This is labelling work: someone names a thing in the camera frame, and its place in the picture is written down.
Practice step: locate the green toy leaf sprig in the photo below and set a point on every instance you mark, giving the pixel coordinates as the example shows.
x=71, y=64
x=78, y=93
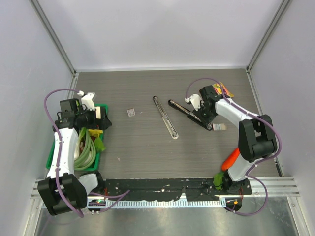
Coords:
x=99, y=145

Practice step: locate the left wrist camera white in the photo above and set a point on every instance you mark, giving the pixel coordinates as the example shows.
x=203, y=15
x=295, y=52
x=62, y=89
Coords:
x=87, y=100

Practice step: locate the orange toy carrot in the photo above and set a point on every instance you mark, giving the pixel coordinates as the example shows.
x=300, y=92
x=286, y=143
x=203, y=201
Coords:
x=230, y=160

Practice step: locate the orange candy bag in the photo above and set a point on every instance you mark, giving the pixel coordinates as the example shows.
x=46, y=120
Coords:
x=221, y=89

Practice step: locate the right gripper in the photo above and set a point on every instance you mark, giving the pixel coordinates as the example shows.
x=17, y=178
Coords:
x=208, y=120

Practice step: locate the white slotted cable duct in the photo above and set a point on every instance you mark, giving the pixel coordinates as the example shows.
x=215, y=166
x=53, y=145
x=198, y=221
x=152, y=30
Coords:
x=181, y=203

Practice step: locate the yellow white toy cabbage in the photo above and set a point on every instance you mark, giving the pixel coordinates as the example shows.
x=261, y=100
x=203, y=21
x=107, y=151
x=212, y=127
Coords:
x=95, y=132

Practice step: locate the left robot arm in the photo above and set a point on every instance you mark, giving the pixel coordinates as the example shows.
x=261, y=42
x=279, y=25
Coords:
x=78, y=140

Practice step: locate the red white staple box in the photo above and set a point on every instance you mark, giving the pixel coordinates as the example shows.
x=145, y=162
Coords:
x=131, y=112

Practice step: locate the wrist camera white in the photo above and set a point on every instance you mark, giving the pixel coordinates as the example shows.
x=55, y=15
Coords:
x=87, y=100
x=195, y=100

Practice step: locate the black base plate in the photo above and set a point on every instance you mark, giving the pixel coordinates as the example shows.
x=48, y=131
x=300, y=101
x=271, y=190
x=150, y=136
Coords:
x=167, y=189

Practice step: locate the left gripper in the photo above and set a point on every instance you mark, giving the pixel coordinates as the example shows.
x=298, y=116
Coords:
x=102, y=123

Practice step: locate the green plastic tray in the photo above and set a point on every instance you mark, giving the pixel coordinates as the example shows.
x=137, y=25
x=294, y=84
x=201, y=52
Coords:
x=98, y=157

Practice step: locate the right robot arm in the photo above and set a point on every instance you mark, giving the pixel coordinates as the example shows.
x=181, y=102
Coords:
x=256, y=139

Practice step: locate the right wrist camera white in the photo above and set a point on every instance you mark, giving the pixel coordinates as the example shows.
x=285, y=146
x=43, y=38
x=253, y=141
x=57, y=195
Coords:
x=195, y=100

